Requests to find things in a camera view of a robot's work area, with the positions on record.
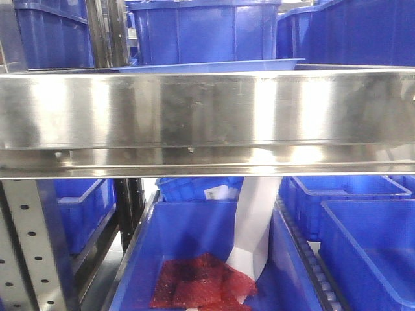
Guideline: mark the white paper sheet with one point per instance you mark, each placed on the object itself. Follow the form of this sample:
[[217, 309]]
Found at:
[[252, 223]]

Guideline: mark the blue plastic tray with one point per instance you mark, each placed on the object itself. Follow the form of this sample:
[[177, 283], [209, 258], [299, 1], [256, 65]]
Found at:
[[216, 67]]

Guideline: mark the stainless steel shelf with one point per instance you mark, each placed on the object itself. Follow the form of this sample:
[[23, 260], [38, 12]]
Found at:
[[314, 120]]

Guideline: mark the red bubble wrap bags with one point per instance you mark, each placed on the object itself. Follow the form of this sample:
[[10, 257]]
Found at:
[[204, 283]]

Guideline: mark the blue bin lower left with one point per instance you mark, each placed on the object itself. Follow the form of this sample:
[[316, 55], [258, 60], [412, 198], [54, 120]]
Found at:
[[83, 204]]

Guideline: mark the blue bin lower right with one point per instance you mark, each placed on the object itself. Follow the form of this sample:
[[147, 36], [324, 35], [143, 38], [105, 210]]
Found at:
[[368, 247]]

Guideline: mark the blue crate upper right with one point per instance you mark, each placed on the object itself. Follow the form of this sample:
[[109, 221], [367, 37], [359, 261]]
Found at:
[[349, 33]]

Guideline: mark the blue bin rear centre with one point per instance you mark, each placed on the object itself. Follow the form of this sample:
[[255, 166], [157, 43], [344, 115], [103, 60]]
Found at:
[[200, 188]]

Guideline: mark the perforated grey shelf upright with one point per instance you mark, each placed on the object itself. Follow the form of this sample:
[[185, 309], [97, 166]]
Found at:
[[33, 207]]

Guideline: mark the blue bin with red bags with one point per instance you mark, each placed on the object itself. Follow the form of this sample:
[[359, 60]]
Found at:
[[184, 230]]

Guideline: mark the blue crate upper left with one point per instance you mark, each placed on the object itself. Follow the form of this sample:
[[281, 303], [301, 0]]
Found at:
[[55, 34]]

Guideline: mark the blue bin rear right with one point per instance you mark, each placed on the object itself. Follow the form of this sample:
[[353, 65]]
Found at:
[[302, 196]]

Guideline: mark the black roller rail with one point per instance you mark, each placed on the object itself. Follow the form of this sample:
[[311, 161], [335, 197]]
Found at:
[[323, 289]]

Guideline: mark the blue crate upper centre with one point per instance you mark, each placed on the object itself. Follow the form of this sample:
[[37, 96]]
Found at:
[[173, 32]]

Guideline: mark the blue crate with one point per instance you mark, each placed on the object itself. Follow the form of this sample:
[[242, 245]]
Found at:
[[173, 32], [349, 33], [55, 34]]

